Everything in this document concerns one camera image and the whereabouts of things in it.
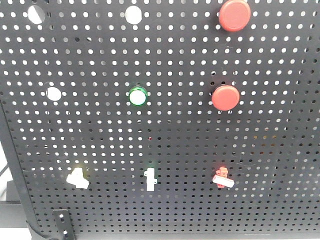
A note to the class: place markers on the red toggle switch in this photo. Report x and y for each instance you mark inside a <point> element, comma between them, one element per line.
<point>221,178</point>

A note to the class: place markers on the yellow lit toggle switch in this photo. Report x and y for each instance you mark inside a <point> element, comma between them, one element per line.
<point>77,179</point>

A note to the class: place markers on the black perforated pegboard panel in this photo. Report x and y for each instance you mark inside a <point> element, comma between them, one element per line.
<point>66,69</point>

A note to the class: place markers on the green illuminated push button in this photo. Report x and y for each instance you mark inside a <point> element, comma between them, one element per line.
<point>138,95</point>

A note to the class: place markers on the lower red push button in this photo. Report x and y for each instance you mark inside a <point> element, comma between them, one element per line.
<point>225,97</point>

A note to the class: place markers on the red push button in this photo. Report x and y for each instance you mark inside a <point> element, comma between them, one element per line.
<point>225,97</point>
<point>234,15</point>

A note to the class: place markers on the upper red push button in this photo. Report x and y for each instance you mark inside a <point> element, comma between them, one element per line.
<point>234,15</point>

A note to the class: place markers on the left black table clamp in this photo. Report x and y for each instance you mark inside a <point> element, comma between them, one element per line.
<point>64,224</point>

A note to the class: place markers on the black box on table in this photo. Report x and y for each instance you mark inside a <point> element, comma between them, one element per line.
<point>11,192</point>

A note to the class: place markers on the green lit toggle switch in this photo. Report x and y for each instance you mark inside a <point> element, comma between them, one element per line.
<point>151,181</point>

